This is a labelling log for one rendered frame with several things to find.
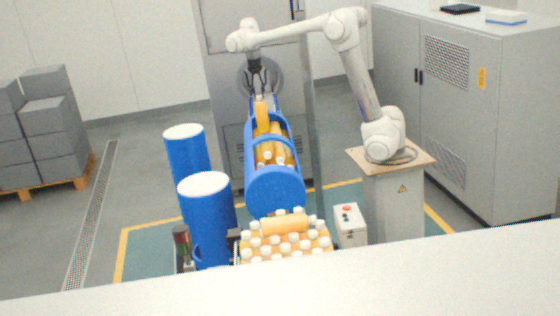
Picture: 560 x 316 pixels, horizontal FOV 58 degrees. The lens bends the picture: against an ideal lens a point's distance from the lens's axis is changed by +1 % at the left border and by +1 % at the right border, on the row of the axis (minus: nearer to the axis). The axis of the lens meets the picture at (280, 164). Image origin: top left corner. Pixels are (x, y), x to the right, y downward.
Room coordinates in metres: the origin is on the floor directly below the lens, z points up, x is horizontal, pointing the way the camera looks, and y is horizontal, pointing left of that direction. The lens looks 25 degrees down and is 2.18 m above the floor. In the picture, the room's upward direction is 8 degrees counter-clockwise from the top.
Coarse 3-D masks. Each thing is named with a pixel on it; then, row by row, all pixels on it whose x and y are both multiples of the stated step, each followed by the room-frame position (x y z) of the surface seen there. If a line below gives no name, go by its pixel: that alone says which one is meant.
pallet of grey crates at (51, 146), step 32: (64, 64) 5.62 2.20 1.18; (0, 96) 4.78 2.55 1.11; (32, 96) 5.21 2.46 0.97; (64, 96) 5.20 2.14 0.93; (0, 128) 4.77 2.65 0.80; (32, 128) 4.81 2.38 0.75; (64, 128) 4.85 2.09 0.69; (0, 160) 4.76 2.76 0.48; (32, 160) 4.80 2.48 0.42; (64, 160) 4.84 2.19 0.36; (0, 192) 4.74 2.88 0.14; (32, 192) 4.86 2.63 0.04
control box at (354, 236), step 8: (336, 208) 1.85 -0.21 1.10; (352, 208) 1.83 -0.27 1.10; (336, 216) 1.80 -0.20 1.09; (352, 216) 1.77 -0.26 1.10; (360, 216) 1.76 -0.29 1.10; (336, 224) 1.82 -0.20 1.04; (344, 224) 1.71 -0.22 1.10; (352, 224) 1.71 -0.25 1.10; (360, 224) 1.70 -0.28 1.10; (344, 232) 1.68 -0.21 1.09; (352, 232) 1.68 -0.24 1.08; (360, 232) 1.68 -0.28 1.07; (344, 240) 1.68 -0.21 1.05; (352, 240) 1.68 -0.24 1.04; (360, 240) 1.68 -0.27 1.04; (344, 248) 1.68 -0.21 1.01
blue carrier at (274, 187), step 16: (272, 112) 2.86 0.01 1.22; (288, 128) 2.77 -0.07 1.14; (256, 144) 2.43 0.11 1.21; (288, 144) 2.43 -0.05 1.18; (256, 176) 2.03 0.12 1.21; (272, 176) 2.03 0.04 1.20; (288, 176) 2.03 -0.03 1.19; (256, 192) 2.03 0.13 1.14; (272, 192) 2.03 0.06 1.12; (288, 192) 2.03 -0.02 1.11; (304, 192) 2.03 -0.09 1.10; (256, 208) 2.03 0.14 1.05; (272, 208) 2.03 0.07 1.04; (288, 208) 2.03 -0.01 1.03
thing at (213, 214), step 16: (224, 192) 2.33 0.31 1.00; (192, 208) 2.29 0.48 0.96; (208, 208) 2.28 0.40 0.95; (224, 208) 2.32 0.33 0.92; (208, 224) 2.28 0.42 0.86; (224, 224) 2.31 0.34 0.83; (208, 240) 2.28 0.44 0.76; (224, 240) 2.30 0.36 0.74; (208, 256) 2.28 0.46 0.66; (224, 256) 2.29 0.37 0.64
